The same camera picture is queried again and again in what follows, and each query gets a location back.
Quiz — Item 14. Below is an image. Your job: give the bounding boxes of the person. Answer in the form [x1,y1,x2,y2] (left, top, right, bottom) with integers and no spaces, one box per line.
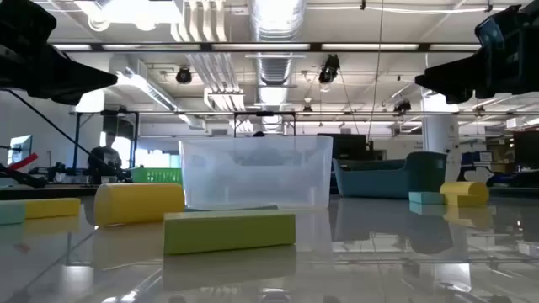
[87,132,124,185]

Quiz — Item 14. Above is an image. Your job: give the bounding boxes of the yellow half-round block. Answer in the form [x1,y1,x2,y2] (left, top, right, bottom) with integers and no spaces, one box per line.
[439,181,490,208]

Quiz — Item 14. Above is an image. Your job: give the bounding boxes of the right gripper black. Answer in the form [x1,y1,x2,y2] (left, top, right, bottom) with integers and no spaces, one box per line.
[414,0,539,105]

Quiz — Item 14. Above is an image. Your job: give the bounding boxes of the yellow blocks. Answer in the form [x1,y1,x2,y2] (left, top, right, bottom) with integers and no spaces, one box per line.
[93,182,187,228]

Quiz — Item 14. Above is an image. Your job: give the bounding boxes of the black background monitor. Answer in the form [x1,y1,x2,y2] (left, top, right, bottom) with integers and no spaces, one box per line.
[316,133,368,162]
[512,130,539,170]

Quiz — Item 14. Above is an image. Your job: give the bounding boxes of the green plastic bin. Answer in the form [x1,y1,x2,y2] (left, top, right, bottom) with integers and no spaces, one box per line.
[128,167,184,186]

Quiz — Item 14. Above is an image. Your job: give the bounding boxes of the teal plastic bin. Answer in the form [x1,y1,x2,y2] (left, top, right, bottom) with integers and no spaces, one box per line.
[332,151,448,199]

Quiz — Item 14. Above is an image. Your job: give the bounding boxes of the red strip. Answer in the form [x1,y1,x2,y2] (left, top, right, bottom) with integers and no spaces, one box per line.
[7,152,40,172]

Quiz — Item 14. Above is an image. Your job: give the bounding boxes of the silver ventilation duct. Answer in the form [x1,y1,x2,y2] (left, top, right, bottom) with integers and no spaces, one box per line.
[248,0,307,136]

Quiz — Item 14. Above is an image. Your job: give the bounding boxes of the black overhead light bar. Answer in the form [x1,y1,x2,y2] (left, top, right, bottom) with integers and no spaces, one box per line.
[48,40,483,53]

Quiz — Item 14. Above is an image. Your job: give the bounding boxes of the long black arm cable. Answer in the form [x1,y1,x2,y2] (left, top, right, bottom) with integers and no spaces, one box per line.
[4,88,132,183]

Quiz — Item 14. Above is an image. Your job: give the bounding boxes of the white round column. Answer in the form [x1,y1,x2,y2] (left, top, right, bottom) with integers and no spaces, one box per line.
[422,90,461,183]

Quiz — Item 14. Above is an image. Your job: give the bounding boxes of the white ceiling pipes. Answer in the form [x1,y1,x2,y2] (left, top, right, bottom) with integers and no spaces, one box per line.
[170,0,248,113]

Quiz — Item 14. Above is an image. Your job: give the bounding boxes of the blue and white equipment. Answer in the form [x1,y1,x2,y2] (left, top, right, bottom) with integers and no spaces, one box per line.
[460,150,494,183]

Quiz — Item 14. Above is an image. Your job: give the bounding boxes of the teal block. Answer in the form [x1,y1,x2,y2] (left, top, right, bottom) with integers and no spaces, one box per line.
[408,191,446,206]
[0,199,27,226]

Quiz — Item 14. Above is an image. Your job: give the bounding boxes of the long green block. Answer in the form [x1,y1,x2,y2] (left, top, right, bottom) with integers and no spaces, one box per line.
[163,210,297,257]

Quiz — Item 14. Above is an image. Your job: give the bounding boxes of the clear plastic bin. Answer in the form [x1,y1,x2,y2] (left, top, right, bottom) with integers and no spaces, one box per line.
[178,135,334,210]

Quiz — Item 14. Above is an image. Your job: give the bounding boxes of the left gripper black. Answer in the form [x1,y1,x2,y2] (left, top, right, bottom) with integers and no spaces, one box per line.
[0,0,119,106]

